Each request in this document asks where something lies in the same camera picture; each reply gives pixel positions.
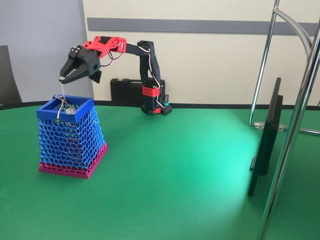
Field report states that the blue and pink lattice basket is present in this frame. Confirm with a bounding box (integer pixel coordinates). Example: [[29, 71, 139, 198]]
[[36, 94, 109, 180]]

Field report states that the chrome tube stand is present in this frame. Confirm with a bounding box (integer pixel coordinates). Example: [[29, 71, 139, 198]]
[[248, 0, 320, 240]]

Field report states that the black plastic tool case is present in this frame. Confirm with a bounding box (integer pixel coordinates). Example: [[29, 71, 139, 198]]
[[110, 78, 166, 102]]

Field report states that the red white wrist cable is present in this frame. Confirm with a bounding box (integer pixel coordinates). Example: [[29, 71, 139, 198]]
[[99, 42, 127, 68]]

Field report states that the black LED light panel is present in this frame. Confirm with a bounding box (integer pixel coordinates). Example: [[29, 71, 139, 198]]
[[247, 77, 285, 198]]

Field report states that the green cloth with black rim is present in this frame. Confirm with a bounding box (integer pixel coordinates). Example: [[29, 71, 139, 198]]
[[0, 99, 320, 240]]

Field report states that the black perforated base block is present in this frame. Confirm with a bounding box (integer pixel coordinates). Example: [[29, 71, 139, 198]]
[[141, 102, 174, 117]]

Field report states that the thin white cable piece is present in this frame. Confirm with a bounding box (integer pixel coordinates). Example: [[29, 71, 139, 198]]
[[58, 76, 67, 102]]

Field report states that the dark chair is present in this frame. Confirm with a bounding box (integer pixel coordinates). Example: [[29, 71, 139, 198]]
[[0, 45, 23, 106]]

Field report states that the small gripper-mounted camera module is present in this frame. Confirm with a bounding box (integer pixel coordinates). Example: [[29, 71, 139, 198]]
[[87, 69, 103, 84]]

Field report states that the red white shoulder cable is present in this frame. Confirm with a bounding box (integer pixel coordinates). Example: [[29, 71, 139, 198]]
[[143, 46, 163, 89]]

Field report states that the grey wall rail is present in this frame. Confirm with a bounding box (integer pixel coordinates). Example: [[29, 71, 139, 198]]
[[86, 17, 320, 36]]

